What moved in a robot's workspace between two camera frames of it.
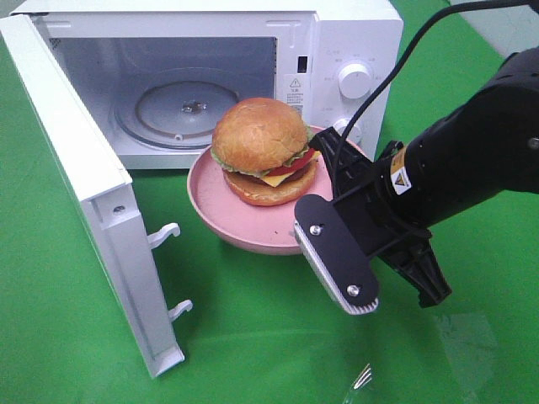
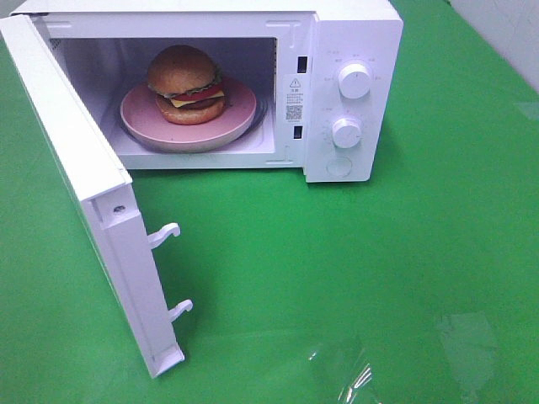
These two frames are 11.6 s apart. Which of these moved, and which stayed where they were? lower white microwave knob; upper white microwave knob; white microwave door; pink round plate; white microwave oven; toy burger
Moved: pink round plate; toy burger
Stayed: white microwave door; upper white microwave knob; white microwave oven; lower white microwave knob
